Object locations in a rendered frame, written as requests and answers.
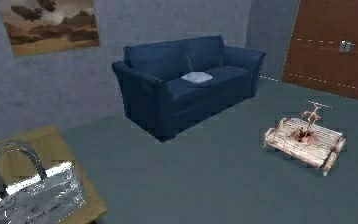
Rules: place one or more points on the tan wooden table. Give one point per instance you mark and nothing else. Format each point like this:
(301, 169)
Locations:
(50, 146)

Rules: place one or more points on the white pillow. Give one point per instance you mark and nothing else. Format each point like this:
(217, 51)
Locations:
(197, 77)

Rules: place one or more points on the framed brown landscape picture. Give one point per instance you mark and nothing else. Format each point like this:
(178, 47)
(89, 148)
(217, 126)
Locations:
(50, 30)

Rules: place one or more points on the dark blue sofa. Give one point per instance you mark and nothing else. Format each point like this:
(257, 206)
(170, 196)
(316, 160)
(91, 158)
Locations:
(173, 100)

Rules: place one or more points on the pale wooden slatted low table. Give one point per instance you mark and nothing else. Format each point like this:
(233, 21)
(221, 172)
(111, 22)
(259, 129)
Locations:
(320, 146)

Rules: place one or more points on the brown twig plant in pot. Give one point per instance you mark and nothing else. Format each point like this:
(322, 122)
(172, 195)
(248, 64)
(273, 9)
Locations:
(306, 131)

